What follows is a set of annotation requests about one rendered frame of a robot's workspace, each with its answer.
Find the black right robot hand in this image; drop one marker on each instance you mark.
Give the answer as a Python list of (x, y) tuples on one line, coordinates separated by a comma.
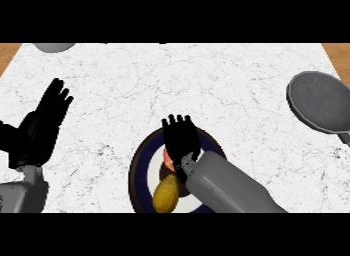
[(179, 138)]

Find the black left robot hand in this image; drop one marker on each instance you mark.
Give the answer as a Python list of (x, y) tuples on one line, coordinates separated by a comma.
[(38, 130)]

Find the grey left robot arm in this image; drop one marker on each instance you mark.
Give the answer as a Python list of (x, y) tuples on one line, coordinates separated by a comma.
[(18, 193)]

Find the dark blue rimmed plate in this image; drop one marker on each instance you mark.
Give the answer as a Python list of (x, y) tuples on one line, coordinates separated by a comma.
[(141, 173)]

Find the grey frying pan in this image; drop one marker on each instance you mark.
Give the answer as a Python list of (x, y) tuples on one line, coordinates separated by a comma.
[(324, 103)]

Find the grey round bowl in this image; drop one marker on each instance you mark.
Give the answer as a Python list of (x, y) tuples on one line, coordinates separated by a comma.
[(52, 47)]

